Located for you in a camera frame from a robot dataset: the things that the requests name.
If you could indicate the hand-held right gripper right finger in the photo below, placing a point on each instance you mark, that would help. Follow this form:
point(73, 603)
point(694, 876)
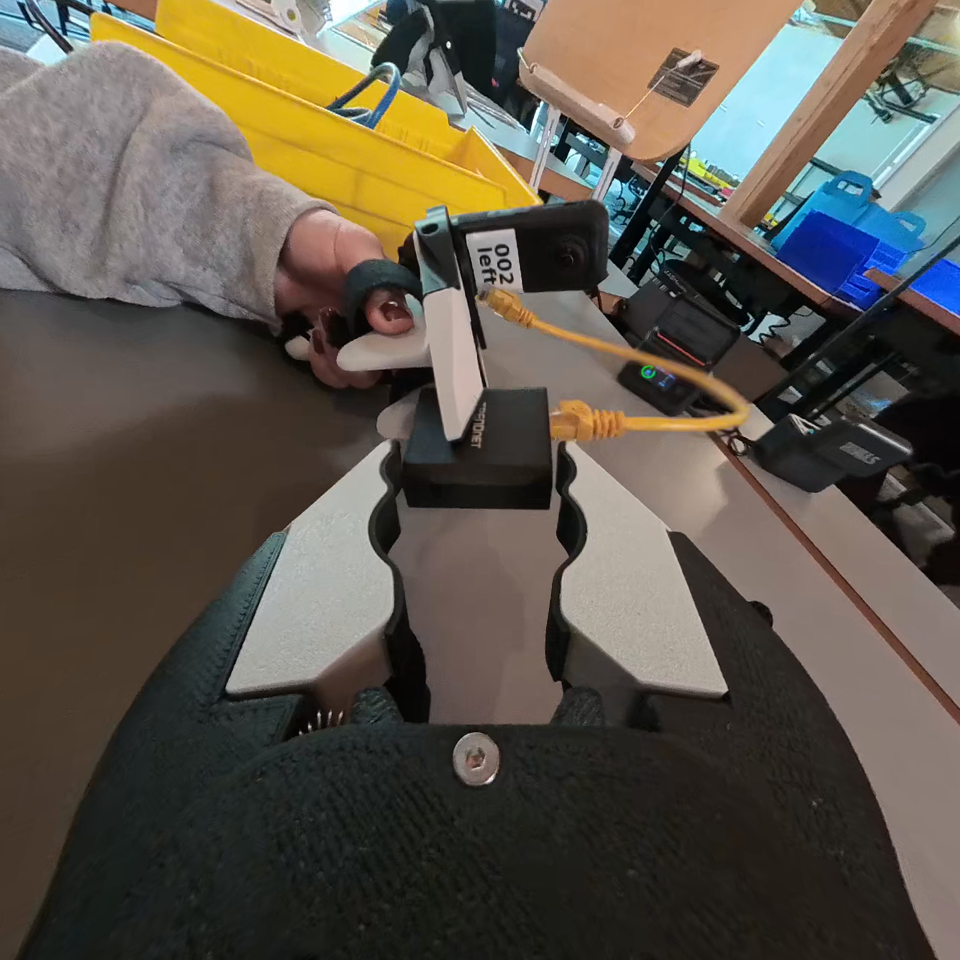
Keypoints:
point(630, 600)

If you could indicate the yellow plastic bin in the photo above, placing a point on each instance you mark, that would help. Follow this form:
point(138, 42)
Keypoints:
point(337, 165)

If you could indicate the wooden chair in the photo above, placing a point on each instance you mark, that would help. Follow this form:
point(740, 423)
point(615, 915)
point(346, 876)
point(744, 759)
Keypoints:
point(615, 60)

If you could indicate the black charger with display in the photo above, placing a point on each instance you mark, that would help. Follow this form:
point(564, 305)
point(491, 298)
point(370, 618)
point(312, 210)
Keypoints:
point(679, 330)

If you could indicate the blue plastic bin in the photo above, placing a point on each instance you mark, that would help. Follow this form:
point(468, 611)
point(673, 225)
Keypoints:
point(832, 247)
point(937, 292)

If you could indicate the grey charging case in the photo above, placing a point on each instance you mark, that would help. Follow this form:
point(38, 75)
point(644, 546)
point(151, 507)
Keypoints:
point(825, 450)

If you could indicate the black ethernet adapter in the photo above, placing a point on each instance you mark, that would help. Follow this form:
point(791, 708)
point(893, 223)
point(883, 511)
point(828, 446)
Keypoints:
point(510, 442)

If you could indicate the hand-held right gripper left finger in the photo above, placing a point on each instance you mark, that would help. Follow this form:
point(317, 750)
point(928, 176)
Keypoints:
point(322, 600)

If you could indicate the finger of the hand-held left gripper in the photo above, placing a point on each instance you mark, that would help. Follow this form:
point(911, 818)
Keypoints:
point(454, 360)

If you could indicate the wooden beam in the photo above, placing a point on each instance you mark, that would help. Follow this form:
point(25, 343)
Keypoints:
point(825, 105)

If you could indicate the person's left forearm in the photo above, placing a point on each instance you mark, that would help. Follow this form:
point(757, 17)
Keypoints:
point(135, 187)

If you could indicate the person's left hand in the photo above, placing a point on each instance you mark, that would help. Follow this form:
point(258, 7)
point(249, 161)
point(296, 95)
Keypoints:
point(322, 262)

